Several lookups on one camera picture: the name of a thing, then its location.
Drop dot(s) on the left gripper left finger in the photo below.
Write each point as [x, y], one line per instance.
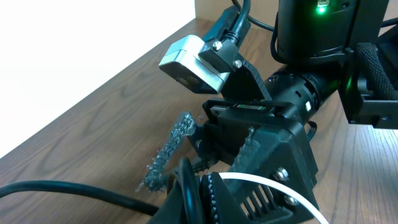
[177, 207]

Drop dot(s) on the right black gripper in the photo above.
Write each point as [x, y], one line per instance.
[273, 173]

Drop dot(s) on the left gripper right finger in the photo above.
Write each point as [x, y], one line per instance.
[217, 202]

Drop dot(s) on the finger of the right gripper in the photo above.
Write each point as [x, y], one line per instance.
[156, 179]

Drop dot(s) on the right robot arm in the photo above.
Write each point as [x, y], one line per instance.
[323, 47]

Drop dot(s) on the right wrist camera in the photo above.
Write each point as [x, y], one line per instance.
[183, 63]

